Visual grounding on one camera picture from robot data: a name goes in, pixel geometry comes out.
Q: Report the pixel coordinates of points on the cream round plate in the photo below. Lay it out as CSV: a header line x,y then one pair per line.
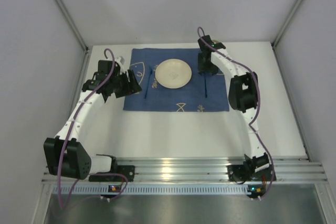
x,y
173,73

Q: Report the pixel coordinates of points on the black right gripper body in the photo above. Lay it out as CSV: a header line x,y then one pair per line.
x,y
207,66

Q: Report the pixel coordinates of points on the blue metal fork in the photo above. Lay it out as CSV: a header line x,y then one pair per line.
x,y
148,82

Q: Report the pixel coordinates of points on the dark blue spoon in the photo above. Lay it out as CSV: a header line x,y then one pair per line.
x,y
205,84

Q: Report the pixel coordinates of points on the blue cloth placemat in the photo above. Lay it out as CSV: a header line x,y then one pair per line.
x,y
190,98

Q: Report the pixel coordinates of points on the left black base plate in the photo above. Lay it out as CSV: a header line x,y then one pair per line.
x,y
126,170

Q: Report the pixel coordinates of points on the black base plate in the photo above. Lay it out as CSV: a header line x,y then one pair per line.
x,y
126,170
239,174

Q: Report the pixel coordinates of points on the aluminium frame rail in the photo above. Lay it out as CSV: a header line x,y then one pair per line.
x,y
214,170

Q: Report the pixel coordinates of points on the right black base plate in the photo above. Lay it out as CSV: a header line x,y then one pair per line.
x,y
239,174

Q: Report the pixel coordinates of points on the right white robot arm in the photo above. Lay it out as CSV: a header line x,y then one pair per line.
x,y
244,99

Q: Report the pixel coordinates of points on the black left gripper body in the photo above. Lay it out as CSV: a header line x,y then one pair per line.
x,y
126,84

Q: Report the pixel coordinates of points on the slotted grey cable duct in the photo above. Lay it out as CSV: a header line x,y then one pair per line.
x,y
157,189

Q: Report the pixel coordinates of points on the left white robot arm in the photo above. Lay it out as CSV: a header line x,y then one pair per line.
x,y
66,154

